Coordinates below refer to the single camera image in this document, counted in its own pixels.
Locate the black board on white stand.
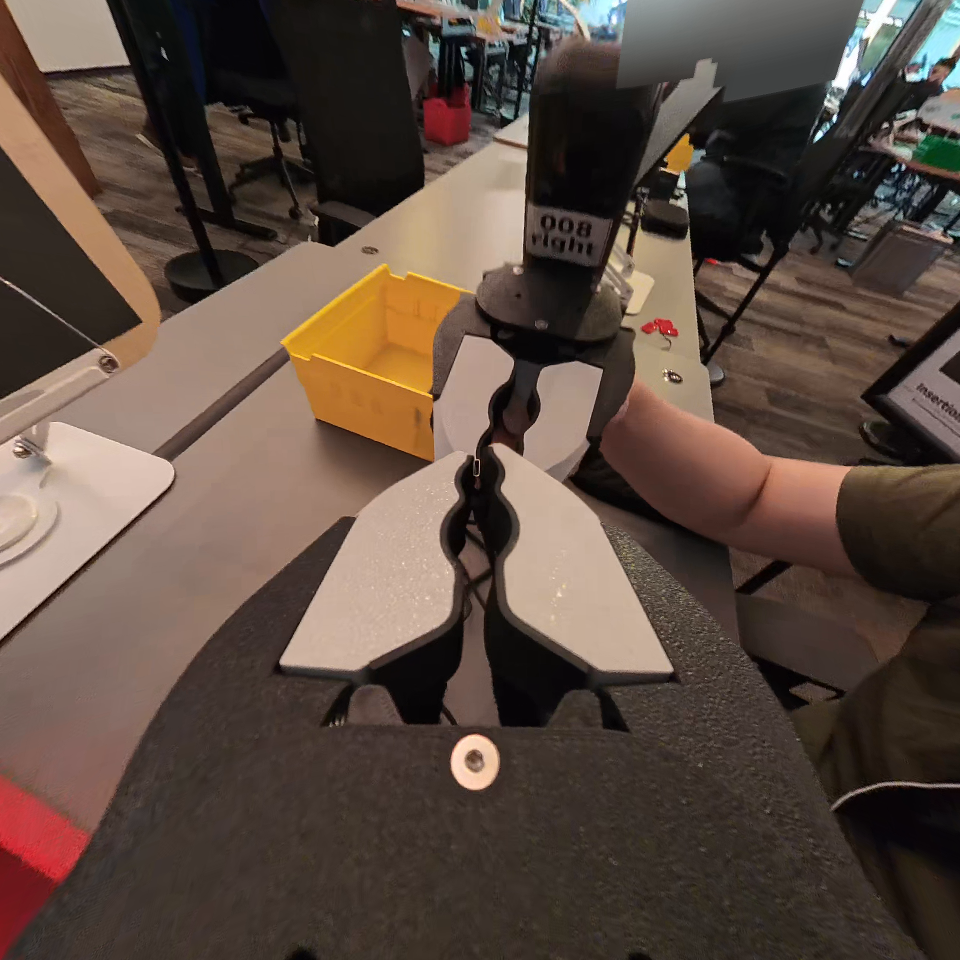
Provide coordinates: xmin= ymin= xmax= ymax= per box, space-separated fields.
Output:
xmin=606 ymin=81 xmax=725 ymax=318

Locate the white stand with black board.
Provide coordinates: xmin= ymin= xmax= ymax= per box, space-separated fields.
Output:
xmin=0 ymin=71 xmax=176 ymax=642

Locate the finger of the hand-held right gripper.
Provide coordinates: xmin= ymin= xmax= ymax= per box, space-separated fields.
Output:
xmin=442 ymin=333 xmax=522 ymax=455
xmin=516 ymin=363 xmax=607 ymax=456

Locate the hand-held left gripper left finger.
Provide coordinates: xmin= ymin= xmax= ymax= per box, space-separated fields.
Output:
xmin=277 ymin=450 xmax=481 ymax=727

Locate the black office chair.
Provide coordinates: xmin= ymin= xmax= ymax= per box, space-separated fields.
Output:
xmin=168 ymin=0 xmax=320 ymax=220
xmin=271 ymin=0 xmax=427 ymax=247

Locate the small red bin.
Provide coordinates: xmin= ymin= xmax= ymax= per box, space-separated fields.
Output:
xmin=422 ymin=84 xmax=474 ymax=148

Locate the white cord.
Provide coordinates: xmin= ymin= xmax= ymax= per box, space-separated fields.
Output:
xmin=828 ymin=778 xmax=960 ymax=815

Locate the framed marker sign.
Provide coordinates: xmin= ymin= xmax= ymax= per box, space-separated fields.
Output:
xmin=861 ymin=303 xmax=960 ymax=468

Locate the person's right forearm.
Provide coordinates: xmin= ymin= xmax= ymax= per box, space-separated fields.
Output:
xmin=598 ymin=378 xmax=860 ymax=580

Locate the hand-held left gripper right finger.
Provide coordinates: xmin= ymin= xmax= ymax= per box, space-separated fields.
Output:
xmin=480 ymin=442 xmax=676 ymax=727

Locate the red plastic bin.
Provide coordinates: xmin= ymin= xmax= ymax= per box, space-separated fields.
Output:
xmin=0 ymin=774 xmax=93 ymax=960

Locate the yellow plastic bin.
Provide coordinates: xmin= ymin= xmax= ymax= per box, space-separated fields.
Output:
xmin=281 ymin=262 xmax=481 ymax=463

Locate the grey waste bin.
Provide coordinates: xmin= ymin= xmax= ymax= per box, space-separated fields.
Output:
xmin=851 ymin=217 xmax=955 ymax=299

